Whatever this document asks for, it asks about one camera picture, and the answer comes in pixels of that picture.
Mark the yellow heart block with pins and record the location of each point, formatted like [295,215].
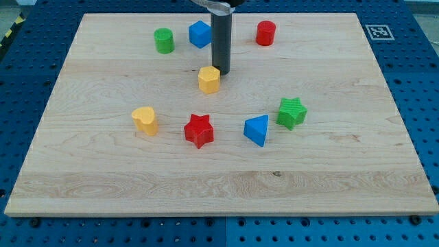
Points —
[145,120]

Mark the white fiducial marker tag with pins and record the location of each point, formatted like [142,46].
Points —
[379,32]

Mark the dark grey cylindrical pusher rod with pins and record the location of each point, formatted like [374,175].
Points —
[221,30]

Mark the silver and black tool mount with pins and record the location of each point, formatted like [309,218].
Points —
[219,6]

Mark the wooden board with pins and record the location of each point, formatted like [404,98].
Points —
[352,155]

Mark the red star block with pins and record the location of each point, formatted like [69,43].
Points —
[198,130]

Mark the green star block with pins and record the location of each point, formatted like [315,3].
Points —
[291,113]

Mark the blue triangle block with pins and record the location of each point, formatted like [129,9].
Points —
[256,129]

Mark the blue cube block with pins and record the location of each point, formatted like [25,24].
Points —
[199,34]

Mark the yellow hexagon block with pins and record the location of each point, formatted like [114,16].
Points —
[209,79]

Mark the red cylinder block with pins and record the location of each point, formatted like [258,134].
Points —
[265,33]

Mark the green cylinder block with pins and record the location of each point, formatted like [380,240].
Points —
[164,40]

